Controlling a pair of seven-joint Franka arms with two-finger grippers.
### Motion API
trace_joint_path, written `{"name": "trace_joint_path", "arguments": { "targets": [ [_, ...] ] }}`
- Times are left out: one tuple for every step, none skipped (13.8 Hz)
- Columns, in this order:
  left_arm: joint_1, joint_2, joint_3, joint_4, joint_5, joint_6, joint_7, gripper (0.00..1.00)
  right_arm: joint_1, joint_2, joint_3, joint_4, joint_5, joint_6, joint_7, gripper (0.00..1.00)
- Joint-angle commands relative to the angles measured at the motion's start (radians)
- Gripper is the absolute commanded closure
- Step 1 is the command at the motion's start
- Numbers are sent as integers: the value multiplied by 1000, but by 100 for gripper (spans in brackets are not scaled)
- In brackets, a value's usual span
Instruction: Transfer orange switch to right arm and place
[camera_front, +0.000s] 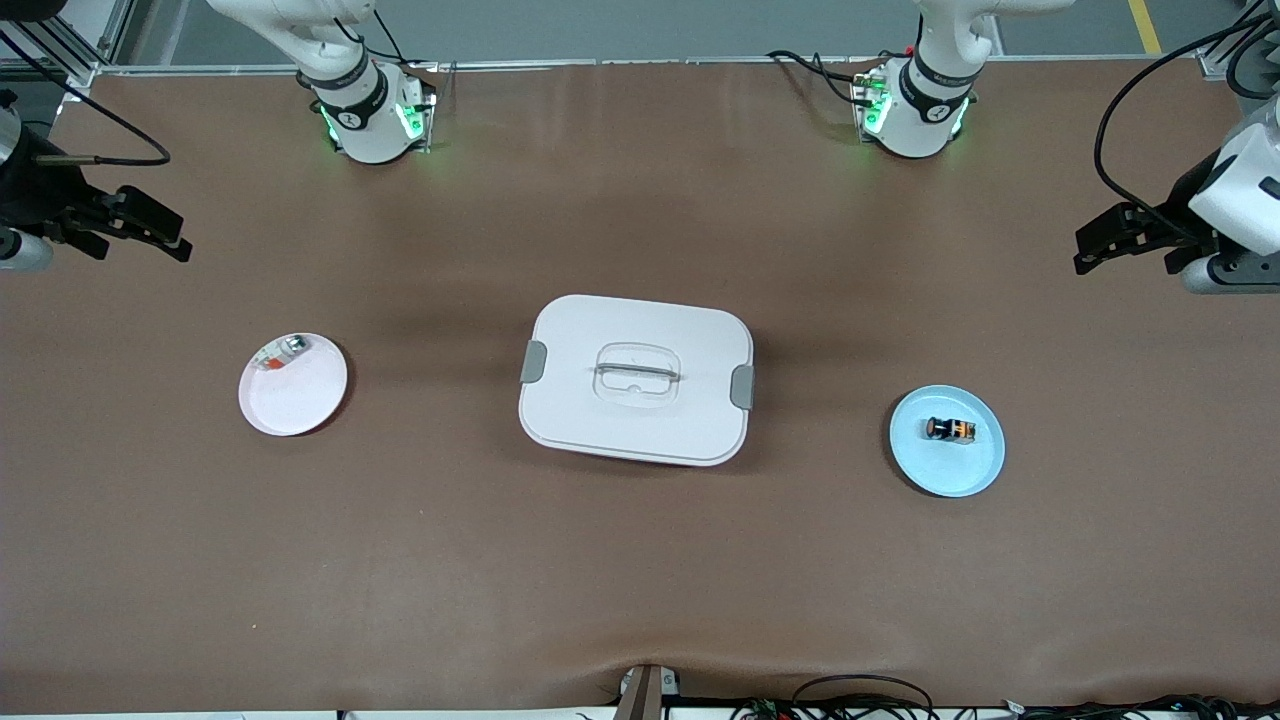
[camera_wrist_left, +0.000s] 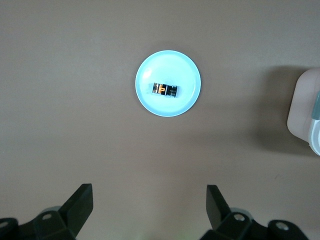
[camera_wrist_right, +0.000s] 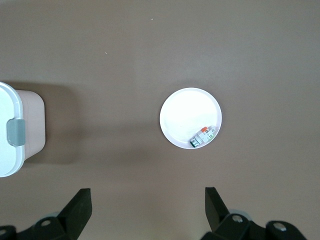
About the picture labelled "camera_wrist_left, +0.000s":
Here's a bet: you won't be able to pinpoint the orange and black switch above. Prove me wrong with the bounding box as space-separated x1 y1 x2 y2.
151 81 181 99

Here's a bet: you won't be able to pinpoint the light blue round plate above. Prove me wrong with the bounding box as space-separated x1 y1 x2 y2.
135 49 202 118

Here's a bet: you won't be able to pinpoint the brown table mat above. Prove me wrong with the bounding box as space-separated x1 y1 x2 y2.
0 0 320 240

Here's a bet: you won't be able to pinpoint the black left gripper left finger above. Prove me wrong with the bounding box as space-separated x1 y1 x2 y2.
0 183 94 240

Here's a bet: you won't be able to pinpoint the white lunch box grey clips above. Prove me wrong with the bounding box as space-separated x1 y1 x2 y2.
286 67 320 158

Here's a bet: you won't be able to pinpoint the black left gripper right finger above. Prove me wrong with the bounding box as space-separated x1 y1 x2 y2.
199 184 308 240

